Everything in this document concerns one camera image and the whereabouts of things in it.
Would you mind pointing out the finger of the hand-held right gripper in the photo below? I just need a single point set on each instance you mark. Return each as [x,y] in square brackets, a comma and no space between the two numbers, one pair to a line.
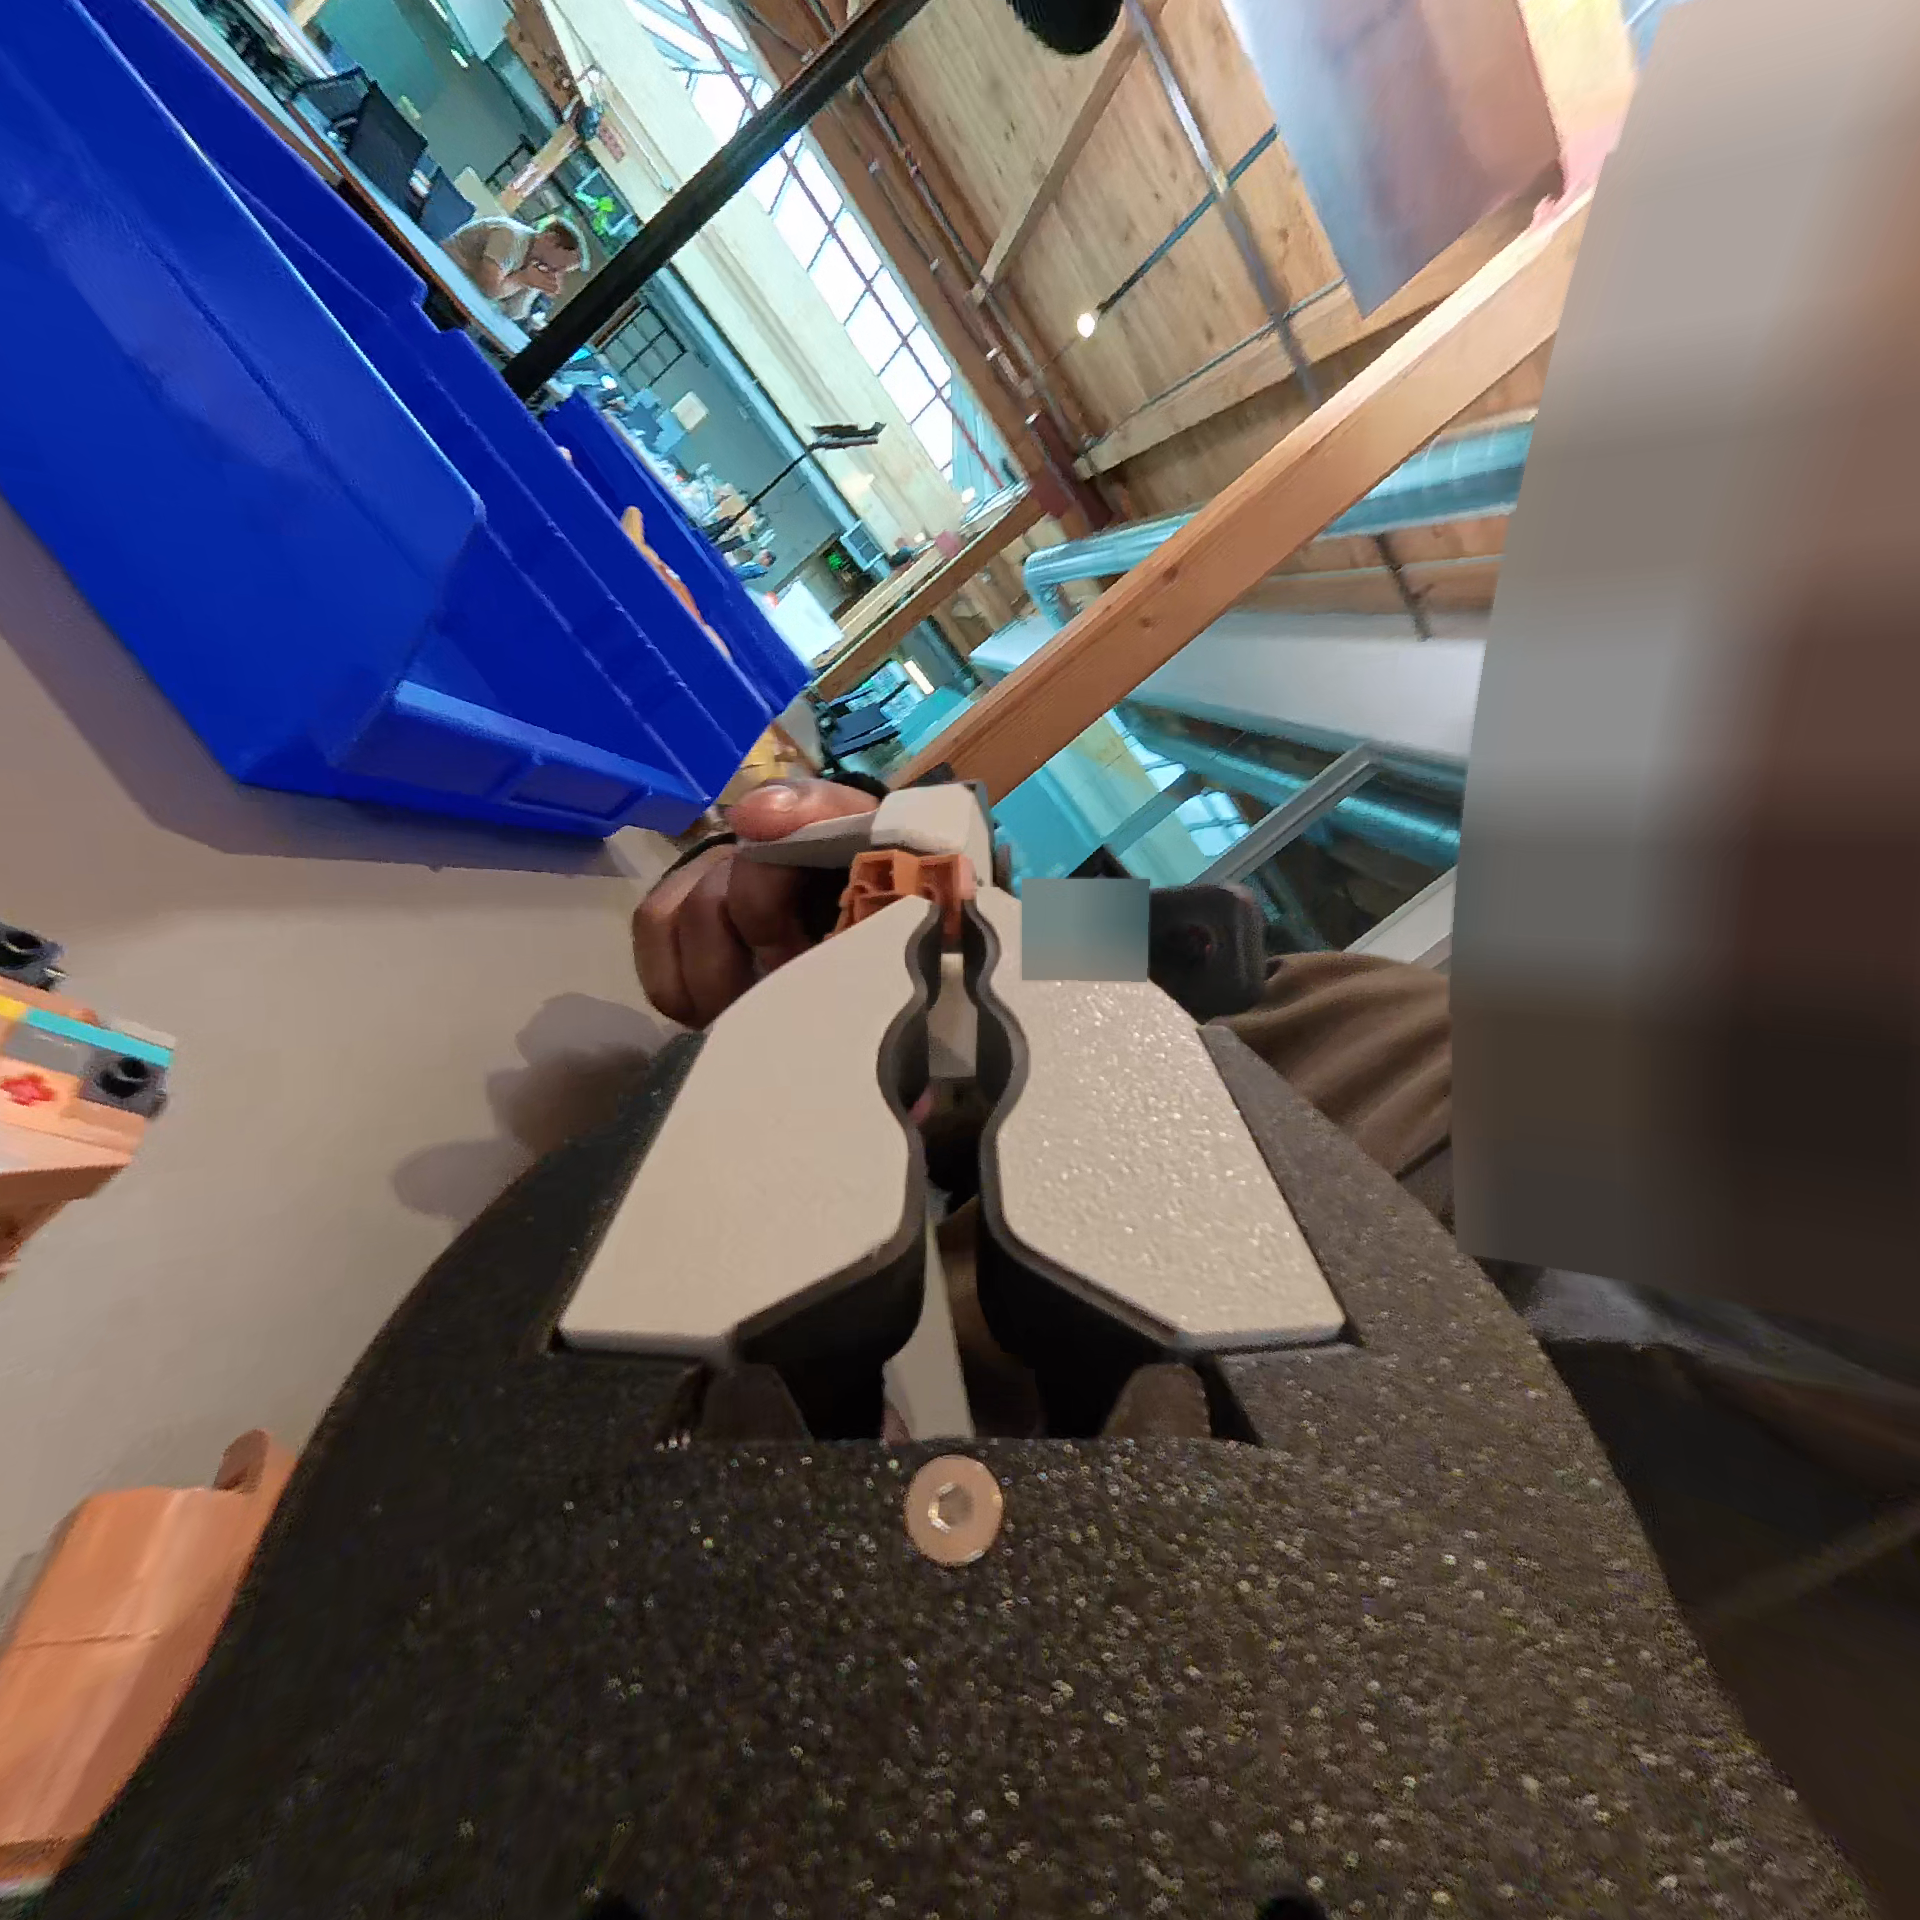
[937,822]

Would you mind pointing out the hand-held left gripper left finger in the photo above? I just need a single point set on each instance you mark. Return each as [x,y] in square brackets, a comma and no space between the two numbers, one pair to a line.
[751,1184]

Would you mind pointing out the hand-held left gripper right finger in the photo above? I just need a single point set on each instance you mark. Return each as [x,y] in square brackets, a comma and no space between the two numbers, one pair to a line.
[1153,1184]

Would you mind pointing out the brown bracket brick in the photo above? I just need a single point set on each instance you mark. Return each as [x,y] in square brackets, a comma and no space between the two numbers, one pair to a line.
[894,885]

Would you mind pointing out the brown grey brick assembly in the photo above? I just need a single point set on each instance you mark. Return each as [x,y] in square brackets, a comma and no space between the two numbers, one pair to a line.
[121,1621]

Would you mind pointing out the blue plastic bin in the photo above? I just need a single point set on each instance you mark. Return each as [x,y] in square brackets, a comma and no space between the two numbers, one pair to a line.
[223,450]
[598,450]

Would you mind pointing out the person's right forearm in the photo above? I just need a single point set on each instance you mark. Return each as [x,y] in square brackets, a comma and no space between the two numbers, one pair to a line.
[1334,1050]

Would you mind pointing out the tan toy piece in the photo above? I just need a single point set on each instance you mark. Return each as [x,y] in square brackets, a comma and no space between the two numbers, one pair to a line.
[666,561]

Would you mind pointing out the person's brown hoodie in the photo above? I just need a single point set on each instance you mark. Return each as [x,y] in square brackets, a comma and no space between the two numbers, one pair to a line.
[1725,1500]

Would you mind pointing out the colourful striped brick model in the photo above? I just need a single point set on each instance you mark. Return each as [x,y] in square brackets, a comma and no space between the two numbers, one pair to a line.
[60,1080]

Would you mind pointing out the black ceiling beam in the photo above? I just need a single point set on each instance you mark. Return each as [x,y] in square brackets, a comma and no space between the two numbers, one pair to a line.
[1380,148]

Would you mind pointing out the teal air duct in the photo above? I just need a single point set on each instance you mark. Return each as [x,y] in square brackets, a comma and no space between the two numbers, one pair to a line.
[1350,509]

